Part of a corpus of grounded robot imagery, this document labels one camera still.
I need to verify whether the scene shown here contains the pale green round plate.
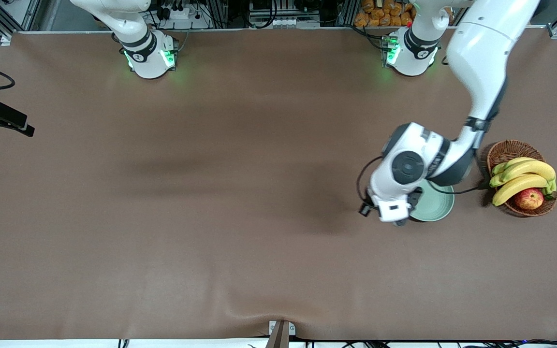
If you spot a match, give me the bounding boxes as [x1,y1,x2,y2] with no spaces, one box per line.
[410,180,455,222]

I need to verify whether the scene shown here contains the brown table cover mat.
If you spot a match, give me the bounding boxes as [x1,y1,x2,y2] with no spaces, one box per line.
[0,27,557,342]

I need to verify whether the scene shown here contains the brown wicker basket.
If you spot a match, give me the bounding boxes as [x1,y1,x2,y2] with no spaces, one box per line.
[486,140,557,218]

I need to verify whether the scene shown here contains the yellow banana bunch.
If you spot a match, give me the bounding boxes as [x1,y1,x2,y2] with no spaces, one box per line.
[489,157,557,207]

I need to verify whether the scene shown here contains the red yellow apple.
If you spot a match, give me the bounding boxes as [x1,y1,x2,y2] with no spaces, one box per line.
[514,188,544,211]

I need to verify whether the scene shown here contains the orange toy food pile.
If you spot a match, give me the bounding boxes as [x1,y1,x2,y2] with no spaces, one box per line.
[354,0,414,28]

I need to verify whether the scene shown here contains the white power strip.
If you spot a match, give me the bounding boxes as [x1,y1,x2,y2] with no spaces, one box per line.
[155,4,203,22]

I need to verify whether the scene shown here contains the black equipment rack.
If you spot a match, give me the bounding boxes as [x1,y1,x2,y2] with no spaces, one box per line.
[201,0,356,29]

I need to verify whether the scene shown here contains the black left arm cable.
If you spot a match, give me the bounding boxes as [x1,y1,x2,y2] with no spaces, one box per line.
[356,155,491,200]

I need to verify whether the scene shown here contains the metal table edge bracket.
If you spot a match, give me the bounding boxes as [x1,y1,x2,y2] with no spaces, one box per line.
[265,320,297,348]

